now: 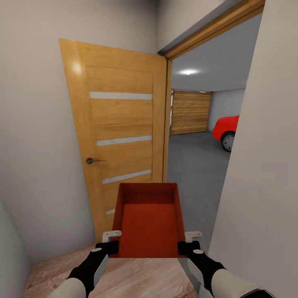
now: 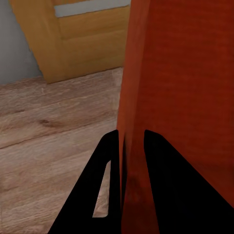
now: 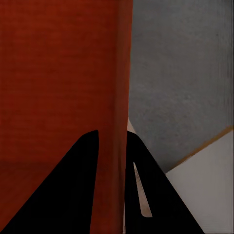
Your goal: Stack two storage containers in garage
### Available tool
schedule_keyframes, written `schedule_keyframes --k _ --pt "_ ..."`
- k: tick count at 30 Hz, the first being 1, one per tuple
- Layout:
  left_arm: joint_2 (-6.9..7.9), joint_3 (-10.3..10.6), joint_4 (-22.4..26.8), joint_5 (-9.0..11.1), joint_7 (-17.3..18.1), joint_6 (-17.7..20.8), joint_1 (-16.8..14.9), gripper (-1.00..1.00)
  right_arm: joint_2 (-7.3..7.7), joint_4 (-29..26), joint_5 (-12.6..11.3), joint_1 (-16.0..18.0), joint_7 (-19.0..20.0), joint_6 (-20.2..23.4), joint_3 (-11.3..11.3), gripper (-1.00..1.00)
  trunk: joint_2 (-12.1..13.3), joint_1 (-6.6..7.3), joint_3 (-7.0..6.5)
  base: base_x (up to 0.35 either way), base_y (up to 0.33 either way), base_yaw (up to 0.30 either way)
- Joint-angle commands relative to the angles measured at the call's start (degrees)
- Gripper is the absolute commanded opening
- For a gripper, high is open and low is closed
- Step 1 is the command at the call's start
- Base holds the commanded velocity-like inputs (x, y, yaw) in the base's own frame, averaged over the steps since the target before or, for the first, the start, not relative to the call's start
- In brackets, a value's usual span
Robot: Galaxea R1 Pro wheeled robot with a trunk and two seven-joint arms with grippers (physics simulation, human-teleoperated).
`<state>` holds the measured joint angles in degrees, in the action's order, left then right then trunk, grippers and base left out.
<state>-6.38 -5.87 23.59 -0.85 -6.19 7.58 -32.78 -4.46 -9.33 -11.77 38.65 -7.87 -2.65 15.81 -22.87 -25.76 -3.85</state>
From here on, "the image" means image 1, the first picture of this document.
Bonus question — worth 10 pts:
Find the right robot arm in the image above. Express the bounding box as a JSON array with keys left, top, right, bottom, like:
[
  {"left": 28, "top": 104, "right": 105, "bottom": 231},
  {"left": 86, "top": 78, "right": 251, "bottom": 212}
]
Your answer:
[{"left": 177, "top": 231, "right": 277, "bottom": 298}]

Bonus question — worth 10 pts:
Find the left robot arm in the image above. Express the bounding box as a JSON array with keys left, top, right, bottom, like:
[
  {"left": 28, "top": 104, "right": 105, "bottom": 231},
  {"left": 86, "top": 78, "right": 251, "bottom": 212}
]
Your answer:
[{"left": 47, "top": 231, "right": 122, "bottom": 298}]

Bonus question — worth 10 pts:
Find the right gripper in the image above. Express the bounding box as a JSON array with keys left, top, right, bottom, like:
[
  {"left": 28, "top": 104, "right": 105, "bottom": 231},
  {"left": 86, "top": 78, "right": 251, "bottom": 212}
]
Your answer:
[{"left": 177, "top": 241, "right": 200, "bottom": 256}]

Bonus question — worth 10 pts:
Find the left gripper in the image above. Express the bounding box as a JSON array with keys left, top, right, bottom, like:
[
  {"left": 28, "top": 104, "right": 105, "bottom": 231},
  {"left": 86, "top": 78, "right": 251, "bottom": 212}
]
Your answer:
[{"left": 96, "top": 240, "right": 119, "bottom": 255}]

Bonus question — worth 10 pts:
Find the storage box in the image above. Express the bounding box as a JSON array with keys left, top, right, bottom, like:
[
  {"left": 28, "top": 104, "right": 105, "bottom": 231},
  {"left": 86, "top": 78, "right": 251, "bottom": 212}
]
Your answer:
[{"left": 109, "top": 183, "right": 188, "bottom": 258}]

